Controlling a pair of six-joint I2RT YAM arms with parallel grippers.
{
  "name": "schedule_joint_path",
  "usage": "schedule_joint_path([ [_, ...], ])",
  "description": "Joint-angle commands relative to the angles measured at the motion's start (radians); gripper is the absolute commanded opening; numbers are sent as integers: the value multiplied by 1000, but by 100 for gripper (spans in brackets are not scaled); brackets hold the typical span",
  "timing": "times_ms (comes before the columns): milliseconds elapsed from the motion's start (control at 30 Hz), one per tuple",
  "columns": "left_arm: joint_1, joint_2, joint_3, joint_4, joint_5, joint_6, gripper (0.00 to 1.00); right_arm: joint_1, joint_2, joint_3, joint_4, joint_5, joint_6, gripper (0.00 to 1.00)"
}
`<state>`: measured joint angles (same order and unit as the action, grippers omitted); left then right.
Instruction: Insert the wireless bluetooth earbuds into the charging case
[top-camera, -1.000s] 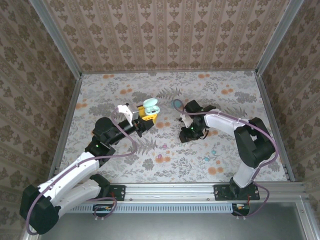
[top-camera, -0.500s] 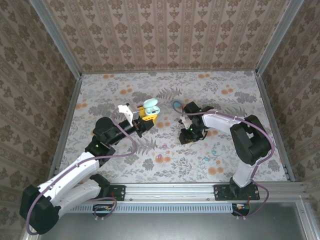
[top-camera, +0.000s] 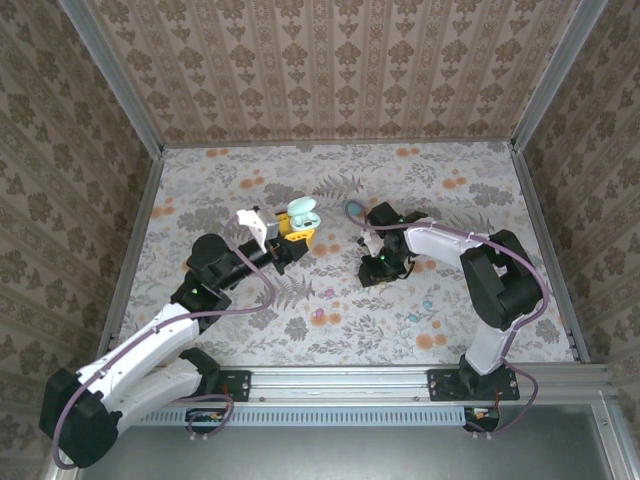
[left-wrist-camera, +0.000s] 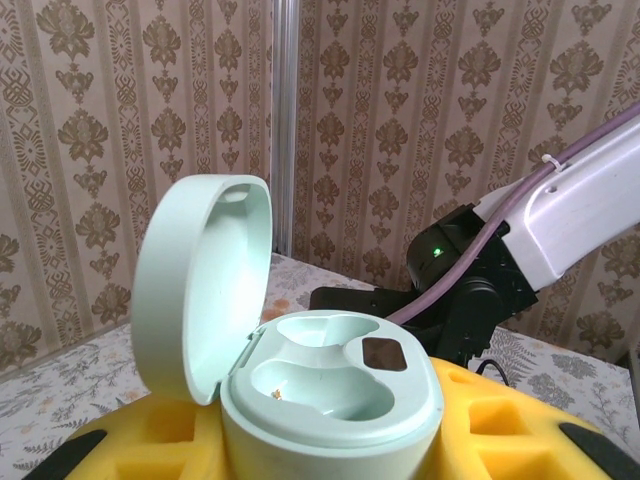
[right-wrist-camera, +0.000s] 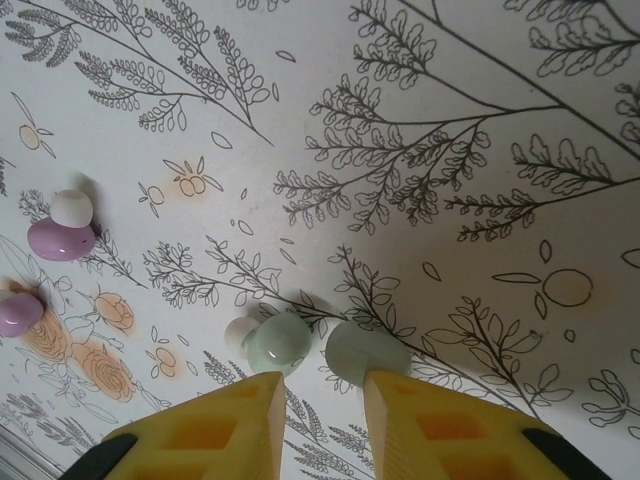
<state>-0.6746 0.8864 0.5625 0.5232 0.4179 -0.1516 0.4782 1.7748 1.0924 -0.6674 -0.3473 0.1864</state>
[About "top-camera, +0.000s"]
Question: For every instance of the mint green earbud charging case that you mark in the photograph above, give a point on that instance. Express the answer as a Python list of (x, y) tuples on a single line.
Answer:
[(301, 206)]

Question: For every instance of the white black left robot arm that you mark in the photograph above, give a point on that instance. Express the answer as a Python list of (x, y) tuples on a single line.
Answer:
[(150, 335)]

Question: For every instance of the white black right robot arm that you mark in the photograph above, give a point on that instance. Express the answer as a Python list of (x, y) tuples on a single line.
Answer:
[(440, 245)]

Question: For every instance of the black connector box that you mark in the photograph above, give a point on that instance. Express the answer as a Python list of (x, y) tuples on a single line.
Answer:
[(480, 415), (205, 416)]

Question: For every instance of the grey metal panel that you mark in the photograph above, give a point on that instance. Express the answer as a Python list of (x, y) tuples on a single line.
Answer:
[(350, 455)]

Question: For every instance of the aluminium side rail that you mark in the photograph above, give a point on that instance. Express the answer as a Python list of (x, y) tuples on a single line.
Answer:
[(536, 210), (133, 250)]

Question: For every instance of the thin aluminium wall rail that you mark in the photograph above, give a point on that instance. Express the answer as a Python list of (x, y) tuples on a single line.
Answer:
[(340, 144)]

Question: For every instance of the aluminium mounting rail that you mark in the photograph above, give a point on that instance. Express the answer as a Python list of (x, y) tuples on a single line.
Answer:
[(340, 382)]

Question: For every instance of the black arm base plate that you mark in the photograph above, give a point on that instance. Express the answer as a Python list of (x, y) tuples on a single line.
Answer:
[(237, 385), (442, 387)]

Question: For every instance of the aluminium frame post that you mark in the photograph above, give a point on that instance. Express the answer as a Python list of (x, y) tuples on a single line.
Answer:
[(120, 85), (558, 75)]

